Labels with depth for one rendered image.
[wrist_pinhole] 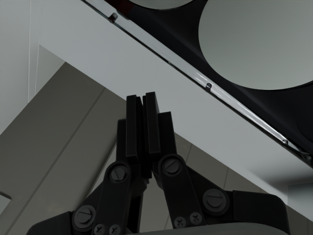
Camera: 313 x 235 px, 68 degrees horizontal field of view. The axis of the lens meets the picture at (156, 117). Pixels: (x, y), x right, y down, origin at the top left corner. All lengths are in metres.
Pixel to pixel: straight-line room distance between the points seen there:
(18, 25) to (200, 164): 1.68
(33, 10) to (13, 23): 0.04
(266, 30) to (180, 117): 0.26
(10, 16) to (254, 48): 0.27
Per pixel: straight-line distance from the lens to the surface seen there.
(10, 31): 0.36
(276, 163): 0.48
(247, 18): 0.18
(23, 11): 0.36
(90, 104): 1.59
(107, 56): 0.37
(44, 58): 0.52
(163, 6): 0.19
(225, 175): 2.05
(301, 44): 0.19
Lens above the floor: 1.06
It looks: 33 degrees down
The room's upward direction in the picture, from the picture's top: 155 degrees counter-clockwise
